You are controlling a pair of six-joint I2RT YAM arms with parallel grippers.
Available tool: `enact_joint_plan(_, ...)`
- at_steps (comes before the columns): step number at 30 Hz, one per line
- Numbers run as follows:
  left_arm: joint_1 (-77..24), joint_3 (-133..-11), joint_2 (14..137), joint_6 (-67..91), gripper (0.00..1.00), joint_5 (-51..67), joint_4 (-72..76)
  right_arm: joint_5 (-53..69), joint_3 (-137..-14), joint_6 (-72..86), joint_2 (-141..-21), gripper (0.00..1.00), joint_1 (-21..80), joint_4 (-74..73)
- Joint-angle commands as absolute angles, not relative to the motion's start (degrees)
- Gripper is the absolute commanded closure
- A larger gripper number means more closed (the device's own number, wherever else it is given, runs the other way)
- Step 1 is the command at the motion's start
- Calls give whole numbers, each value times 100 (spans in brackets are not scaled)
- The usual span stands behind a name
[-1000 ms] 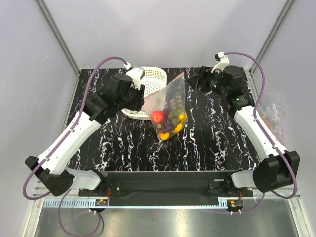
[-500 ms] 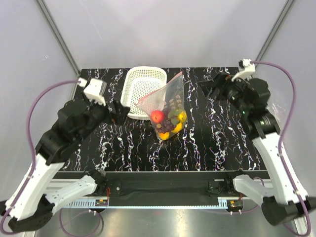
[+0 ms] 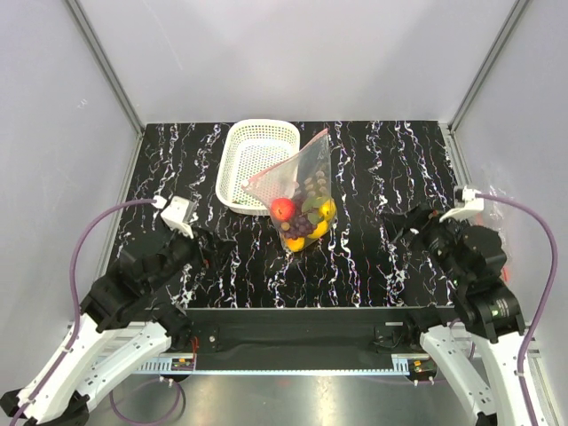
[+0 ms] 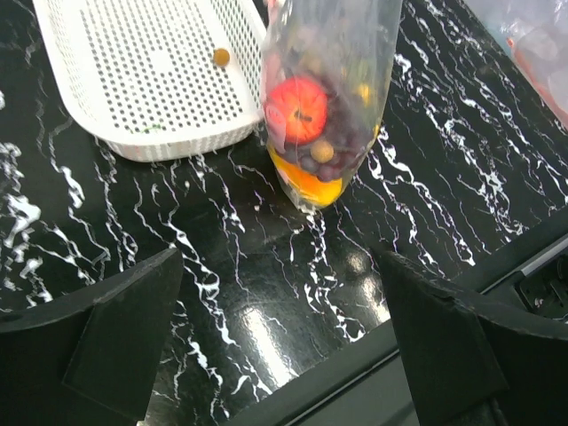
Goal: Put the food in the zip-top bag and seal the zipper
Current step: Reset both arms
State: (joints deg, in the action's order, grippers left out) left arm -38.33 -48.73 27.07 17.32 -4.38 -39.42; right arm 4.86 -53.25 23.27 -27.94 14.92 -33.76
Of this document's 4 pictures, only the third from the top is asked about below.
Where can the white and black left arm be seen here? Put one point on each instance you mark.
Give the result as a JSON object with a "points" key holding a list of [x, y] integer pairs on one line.
{"points": [[117, 329]]}

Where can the clear pink-dotted zip bag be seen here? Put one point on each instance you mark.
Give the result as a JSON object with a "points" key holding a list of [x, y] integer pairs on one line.
{"points": [[306, 174]]}

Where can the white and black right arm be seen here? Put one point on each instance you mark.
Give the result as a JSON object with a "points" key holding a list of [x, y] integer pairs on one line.
{"points": [[472, 258]]}

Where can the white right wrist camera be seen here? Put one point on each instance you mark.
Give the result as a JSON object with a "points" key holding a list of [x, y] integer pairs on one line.
{"points": [[467, 204]]}

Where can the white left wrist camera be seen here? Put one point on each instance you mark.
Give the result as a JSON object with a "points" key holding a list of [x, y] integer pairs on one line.
{"points": [[176, 213]]}

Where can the yellow lemon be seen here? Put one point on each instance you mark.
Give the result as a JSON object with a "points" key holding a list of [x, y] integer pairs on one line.
{"points": [[328, 210], [319, 231]]}

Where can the green leaf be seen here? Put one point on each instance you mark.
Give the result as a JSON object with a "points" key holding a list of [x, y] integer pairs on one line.
{"points": [[311, 209]]}

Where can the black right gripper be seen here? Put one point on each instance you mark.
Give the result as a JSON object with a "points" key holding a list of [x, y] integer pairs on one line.
{"points": [[423, 218]]}

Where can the white perforated plastic basket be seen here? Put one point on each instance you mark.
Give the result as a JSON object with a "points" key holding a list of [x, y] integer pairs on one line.
{"points": [[252, 146]]}

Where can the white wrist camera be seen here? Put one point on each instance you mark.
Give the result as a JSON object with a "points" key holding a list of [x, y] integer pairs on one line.
{"points": [[467, 204], [176, 213]]}

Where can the dark red grape bunch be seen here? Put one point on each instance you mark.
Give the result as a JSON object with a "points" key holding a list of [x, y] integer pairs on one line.
{"points": [[298, 226]]}

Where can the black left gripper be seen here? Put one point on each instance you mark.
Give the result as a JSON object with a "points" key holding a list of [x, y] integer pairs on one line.
{"points": [[216, 255]]}

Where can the orange mango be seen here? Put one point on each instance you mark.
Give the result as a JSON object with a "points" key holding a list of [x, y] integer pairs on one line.
{"points": [[295, 245]]}

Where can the pile of spare plastic bags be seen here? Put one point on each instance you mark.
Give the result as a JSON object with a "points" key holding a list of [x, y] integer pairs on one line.
{"points": [[496, 215]]}

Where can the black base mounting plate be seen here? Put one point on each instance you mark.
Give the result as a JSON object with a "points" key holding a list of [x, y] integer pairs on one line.
{"points": [[298, 340]]}

